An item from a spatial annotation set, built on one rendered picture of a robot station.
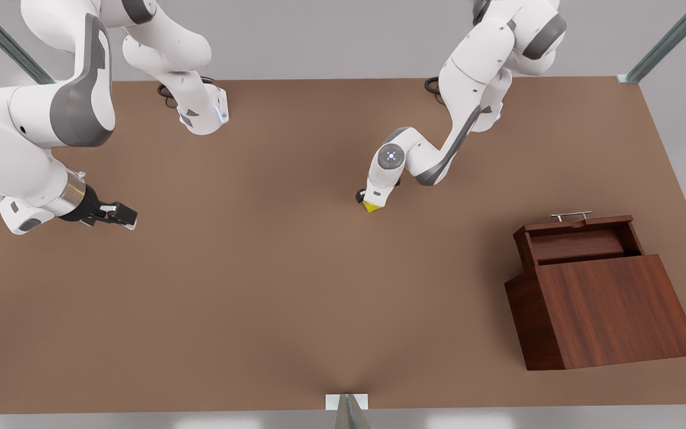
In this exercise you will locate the small yellow square block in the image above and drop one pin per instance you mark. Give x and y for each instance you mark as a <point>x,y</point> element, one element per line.
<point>371,207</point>

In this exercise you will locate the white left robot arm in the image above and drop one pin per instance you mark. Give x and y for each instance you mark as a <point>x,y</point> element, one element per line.
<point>474,77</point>

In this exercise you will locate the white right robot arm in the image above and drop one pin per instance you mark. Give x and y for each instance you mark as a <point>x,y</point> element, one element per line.
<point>27,119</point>

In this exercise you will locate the silver frame post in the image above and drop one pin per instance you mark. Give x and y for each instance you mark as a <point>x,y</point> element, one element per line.
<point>6,42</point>
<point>349,411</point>
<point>664,44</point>

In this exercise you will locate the dark wooden cabinet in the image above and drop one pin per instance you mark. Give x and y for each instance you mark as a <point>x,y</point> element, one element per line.
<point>611,310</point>

